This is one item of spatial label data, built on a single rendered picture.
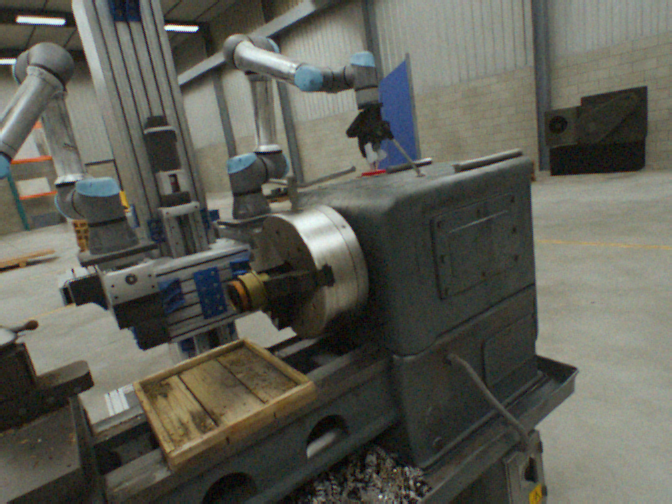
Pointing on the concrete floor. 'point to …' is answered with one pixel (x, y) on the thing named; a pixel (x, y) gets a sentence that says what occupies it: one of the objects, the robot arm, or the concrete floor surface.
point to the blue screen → (399, 115)
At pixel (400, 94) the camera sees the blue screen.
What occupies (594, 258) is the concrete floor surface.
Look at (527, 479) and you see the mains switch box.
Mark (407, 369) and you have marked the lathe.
